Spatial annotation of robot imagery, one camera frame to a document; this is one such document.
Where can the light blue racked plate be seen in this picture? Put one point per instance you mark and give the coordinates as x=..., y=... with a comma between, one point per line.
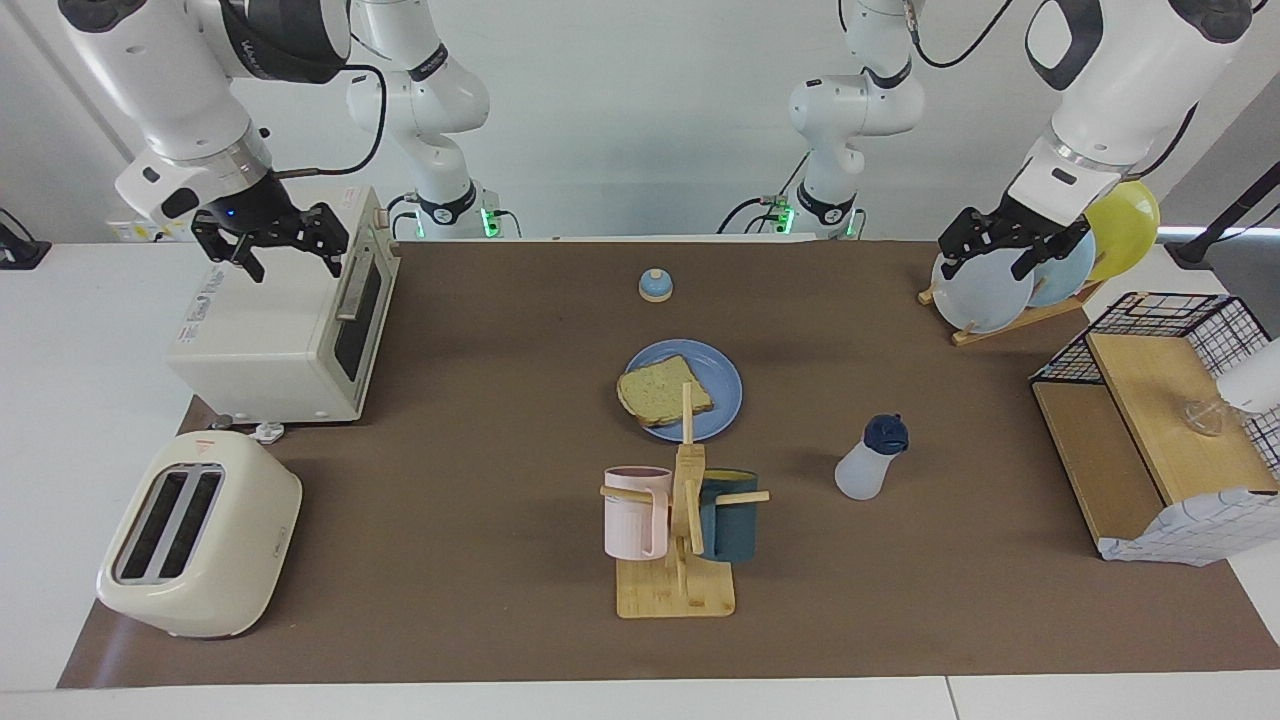
x=1070, y=275

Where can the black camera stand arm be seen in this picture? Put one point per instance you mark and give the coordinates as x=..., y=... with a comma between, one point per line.
x=1215, y=230

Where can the pink ribbed mug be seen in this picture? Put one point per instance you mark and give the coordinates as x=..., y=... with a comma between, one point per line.
x=630, y=520

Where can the white checkered cloth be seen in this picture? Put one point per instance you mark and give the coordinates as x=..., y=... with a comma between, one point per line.
x=1180, y=530

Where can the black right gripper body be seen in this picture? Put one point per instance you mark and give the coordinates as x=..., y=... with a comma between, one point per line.
x=250, y=212

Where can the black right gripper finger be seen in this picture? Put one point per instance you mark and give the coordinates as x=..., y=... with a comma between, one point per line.
x=326, y=230
x=212, y=245

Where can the wooden mug tree rack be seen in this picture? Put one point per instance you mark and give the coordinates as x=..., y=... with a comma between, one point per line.
x=680, y=595

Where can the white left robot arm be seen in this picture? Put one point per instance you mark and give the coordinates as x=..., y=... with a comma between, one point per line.
x=1100, y=90

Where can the dark teal mug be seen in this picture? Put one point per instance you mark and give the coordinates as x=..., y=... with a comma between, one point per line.
x=735, y=525

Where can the brown table mat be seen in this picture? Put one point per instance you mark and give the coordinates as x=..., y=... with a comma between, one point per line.
x=480, y=520

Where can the blue round dinner plate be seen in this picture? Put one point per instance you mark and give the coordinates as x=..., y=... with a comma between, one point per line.
x=720, y=375

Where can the small blue bell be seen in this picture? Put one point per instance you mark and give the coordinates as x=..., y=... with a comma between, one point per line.
x=655, y=288

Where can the yellow plate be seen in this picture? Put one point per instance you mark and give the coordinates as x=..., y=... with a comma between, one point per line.
x=1125, y=225

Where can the white navy-capped seasoning bottle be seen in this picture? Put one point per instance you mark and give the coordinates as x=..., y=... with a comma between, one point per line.
x=862, y=472

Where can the cream two-slot toaster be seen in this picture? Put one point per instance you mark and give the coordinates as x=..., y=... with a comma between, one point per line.
x=230, y=560

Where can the white toaster oven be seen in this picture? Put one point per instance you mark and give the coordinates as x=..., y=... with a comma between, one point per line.
x=270, y=350

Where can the wooden dish rack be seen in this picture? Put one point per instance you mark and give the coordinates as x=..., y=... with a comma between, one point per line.
x=1060, y=305

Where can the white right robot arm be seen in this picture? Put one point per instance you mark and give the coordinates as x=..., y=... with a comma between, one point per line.
x=160, y=80

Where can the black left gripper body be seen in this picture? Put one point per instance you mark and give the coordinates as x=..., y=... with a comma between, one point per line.
x=1020, y=222

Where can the black desk clamp mount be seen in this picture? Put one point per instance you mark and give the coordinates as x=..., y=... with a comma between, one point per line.
x=20, y=250

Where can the grey translucent plate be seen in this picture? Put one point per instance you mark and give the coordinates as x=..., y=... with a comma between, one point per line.
x=985, y=300

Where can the toasted bread slice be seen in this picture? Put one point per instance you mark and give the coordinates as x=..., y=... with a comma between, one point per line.
x=660, y=390

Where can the white cylindrical object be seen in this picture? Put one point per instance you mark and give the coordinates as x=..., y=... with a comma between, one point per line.
x=1255, y=380

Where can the white wall power strip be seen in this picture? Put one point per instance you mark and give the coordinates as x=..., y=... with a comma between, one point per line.
x=125, y=232

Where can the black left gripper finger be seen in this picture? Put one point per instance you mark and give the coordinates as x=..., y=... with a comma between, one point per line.
x=958, y=240
x=1050, y=248

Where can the clear drinking glass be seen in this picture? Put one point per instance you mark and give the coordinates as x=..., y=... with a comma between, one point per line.
x=1203, y=418

